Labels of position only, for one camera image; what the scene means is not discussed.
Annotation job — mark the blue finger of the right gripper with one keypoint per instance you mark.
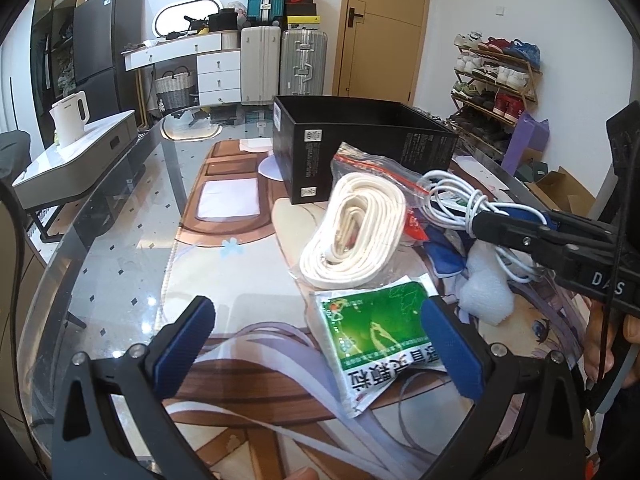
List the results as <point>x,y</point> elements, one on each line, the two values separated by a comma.
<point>556,251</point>
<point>531,214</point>

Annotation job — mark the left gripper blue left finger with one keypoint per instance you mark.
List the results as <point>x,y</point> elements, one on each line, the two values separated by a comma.
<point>176,346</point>

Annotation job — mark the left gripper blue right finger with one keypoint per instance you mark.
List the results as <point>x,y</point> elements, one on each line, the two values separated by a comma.
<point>457,345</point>

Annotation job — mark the white foam piece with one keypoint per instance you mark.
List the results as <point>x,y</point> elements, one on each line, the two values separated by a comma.
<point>486,293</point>

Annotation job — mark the green medicine sachet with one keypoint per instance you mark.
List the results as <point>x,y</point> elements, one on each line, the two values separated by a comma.
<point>370,337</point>

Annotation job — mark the person's right hand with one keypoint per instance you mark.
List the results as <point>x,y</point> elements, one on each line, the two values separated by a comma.
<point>592,340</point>

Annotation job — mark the person's left hand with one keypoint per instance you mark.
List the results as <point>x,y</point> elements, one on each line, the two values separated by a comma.
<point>306,473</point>

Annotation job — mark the open cardboard box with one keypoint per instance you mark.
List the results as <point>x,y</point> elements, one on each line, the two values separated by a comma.
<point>560,190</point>

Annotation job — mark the shoe rack with shoes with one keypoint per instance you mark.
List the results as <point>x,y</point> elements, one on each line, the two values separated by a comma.
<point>496,84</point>

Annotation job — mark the white low coffee table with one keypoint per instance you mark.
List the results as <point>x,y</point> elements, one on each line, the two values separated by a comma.
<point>60,176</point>

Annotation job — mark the black cardboard box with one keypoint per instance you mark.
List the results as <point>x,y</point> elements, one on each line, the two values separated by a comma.
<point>308,130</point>

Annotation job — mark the wooden door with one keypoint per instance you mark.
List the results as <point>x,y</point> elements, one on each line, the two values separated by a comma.
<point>379,49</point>

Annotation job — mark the white electric kettle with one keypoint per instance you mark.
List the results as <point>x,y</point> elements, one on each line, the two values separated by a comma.
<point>70,115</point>

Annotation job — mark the dark grey beanbag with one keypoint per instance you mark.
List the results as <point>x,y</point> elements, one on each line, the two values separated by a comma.
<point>14,154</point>

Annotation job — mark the woven laundry basket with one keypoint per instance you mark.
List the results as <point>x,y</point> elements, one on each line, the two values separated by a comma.
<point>175,89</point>

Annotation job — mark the silver suitcase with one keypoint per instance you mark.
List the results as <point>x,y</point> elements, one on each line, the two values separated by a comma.
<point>303,62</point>

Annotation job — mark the stack of shoe boxes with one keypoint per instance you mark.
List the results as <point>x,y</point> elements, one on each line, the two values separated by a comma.
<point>302,14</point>

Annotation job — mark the white dressing desk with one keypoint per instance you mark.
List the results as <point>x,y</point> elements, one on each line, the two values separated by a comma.
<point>212,59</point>

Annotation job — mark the white suitcase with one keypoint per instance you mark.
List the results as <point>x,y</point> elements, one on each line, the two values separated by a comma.
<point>260,61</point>

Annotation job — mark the oval vanity mirror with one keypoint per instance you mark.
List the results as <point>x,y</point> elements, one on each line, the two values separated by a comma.
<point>178,16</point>

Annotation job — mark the black refrigerator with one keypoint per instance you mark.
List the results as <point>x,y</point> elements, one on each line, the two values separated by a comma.
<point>103,29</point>

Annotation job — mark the tall black glass cabinet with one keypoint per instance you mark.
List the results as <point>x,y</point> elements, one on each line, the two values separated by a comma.
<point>52,65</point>

